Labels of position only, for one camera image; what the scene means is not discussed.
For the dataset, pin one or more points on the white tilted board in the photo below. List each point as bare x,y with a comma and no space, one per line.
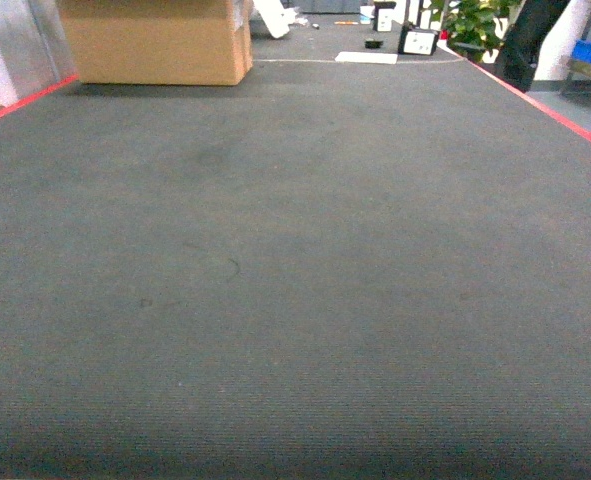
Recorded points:
276,17

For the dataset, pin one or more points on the white paper sheet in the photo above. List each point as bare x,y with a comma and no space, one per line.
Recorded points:
366,58

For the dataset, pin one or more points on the black small object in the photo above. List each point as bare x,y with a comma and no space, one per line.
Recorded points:
373,43

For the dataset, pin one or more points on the small white device box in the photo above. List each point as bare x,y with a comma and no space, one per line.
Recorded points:
383,15

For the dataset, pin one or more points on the green potted plant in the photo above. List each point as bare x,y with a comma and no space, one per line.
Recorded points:
475,29

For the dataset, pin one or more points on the black and white box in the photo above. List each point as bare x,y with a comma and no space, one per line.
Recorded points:
416,41

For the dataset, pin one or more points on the large cardboard box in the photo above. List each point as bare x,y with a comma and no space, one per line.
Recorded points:
172,42

